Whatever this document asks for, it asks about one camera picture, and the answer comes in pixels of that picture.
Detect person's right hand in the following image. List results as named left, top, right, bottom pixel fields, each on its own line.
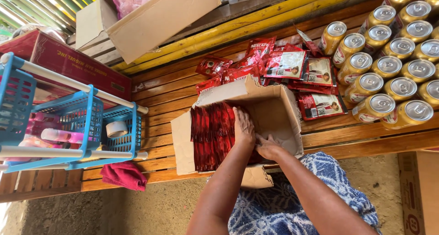
left=254, top=134, right=287, bottom=162

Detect person's left hand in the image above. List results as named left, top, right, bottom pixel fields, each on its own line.
left=232, top=106, right=257, bottom=148

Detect row of red coffee sachets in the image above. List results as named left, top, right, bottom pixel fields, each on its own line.
left=190, top=102, right=263, bottom=172

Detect small open cardboard box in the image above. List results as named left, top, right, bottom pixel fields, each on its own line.
left=170, top=75, right=304, bottom=190

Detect loose pile of coffee packets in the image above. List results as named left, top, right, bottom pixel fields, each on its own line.
left=195, top=29, right=349, bottom=121

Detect blue patterned clothing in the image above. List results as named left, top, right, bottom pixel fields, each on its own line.
left=206, top=152, right=383, bottom=235

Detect wooden slat bench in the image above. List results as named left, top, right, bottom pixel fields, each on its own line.
left=0, top=0, right=439, bottom=203

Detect yellow bamboo poles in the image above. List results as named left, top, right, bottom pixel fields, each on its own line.
left=111, top=0, right=378, bottom=76

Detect large open cardboard box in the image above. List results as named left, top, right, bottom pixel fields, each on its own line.
left=75, top=0, right=223, bottom=65

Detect white tape roll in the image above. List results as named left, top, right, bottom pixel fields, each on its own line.
left=106, top=121, right=129, bottom=138

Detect red cloth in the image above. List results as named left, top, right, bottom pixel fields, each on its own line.
left=100, top=160, right=148, bottom=192

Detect group of gold drink cans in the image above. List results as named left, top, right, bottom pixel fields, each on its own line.
left=318, top=0, right=439, bottom=131

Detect pink plastic bag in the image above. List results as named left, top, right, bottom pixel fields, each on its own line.
left=109, top=0, right=162, bottom=20

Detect blue plastic basket rack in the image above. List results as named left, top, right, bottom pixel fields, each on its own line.
left=0, top=51, right=150, bottom=174

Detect brown printed cardboard carton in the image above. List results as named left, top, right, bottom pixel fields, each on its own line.
left=397, top=151, right=439, bottom=235

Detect pink plastic bottle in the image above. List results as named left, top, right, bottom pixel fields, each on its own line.
left=40, top=128, right=87, bottom=144

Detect red carton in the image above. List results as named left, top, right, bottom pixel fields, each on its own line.
left=0, top=29, right=133, bottom=102

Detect clear plastic bag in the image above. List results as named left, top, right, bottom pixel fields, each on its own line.
left=12, top=23, right=67, bottom=44

